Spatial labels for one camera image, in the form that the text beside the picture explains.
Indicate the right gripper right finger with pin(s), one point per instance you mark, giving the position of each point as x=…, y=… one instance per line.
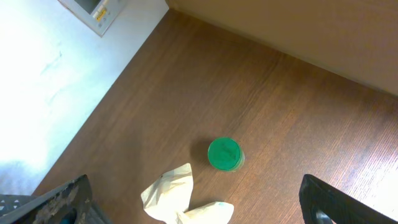
x=322, y=203

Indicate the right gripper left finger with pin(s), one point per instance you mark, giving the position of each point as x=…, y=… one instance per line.
x=67, y=203

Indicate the grey plastic basket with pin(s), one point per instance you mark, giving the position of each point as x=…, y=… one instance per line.
x=12, y=202

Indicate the right beige paper pouch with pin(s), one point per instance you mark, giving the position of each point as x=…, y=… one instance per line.
x=168, y=199

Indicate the green lid jar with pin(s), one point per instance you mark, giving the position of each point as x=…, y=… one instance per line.
x=225, y=154

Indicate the grey wall panel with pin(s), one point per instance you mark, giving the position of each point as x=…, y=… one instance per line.
x=98, y=15

